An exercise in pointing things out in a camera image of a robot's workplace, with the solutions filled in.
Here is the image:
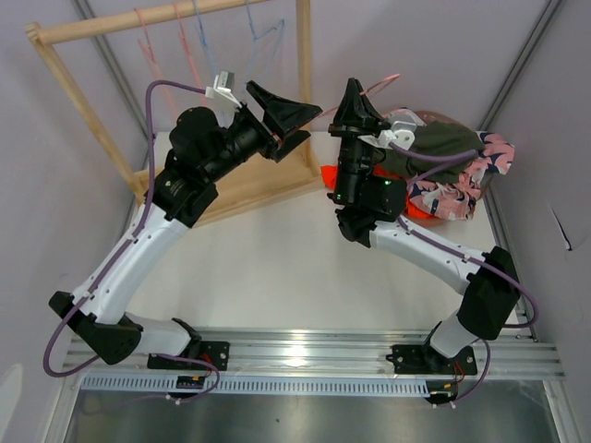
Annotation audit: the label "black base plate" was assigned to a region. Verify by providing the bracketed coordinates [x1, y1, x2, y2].
[147, 341, 231, 371]
[385, 344, 477, 376]

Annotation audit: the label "wooden clothes rack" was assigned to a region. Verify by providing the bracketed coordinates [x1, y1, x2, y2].
[25, 1, 321, 222]

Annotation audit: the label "pink patterned shorts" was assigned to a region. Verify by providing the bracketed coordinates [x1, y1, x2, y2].
[380, 106, 516, 222]

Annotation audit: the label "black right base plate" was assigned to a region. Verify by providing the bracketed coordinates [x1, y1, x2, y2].
[385, 344, 477, 376]

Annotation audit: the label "pink translucent plastic basin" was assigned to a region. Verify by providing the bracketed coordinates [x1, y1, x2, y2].
[415, 111, 459, 124]

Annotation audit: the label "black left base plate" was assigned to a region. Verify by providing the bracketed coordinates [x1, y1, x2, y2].
[147, 341, 231, 371]

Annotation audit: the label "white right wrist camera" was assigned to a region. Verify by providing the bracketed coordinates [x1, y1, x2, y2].
[358, 115, 417, 151]

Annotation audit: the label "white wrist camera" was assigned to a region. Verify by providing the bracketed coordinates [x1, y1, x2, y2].
[358, 115, 417, 151]
[205, 70, 242, 113]

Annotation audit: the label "blue wire hanger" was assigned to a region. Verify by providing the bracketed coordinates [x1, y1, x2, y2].
[191, 0, 218, 78]
[242, 1, 285, 90]

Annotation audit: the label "aluminium mounting rail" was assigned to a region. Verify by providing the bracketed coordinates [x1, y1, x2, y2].
[62, 326, 567, 380]

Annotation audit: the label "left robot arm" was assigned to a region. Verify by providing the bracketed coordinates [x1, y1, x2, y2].
[49, 81, 322, 369]

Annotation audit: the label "white slotted cable duct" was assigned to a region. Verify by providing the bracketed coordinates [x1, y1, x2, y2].
[81, 373, 429, 398]

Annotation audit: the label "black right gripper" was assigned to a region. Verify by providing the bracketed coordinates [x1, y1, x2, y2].
[328, 79, 388, 206]

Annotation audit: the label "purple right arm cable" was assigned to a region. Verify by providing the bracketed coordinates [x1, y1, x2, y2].
[387, 140, 541, 410]

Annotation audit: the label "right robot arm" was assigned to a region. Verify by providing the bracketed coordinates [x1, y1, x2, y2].
[328, 78, 520, 373]

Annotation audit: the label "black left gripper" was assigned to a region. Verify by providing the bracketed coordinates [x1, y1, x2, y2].
[205, 82, 323, 183]

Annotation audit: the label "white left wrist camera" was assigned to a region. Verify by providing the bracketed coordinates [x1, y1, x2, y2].
[205, 70, 242, 113]

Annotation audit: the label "dark olive shorts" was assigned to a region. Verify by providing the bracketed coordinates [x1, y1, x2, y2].
[380, 121, 484, 185]

